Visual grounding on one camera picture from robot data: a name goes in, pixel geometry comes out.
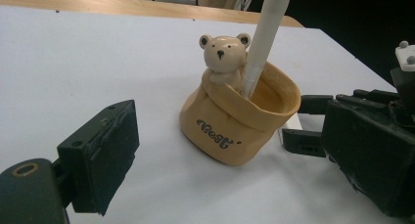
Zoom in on light wooden table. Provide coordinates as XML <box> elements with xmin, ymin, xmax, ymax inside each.
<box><xmin>0</xmin><ymin>0</ymin><xmax>305</xmax><ymax>29</ymax></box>

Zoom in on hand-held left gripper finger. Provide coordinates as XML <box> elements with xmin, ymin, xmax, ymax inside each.
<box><xmin>57</xmin><ymin>99</ymin><xmax>141</xmax><ymax>217</ymax></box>

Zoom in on long white pen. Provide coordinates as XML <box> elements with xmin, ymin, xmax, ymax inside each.
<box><xmin>240</xmin><ymin>0</ymin><xmax>293</xmax><ymax>100</ymax></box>

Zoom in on tan bear pen holder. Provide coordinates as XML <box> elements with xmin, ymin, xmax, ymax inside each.
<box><xmin>178</xmin><ymin>32</ymin><xmax>302</xmax><ymax>167</ymax></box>

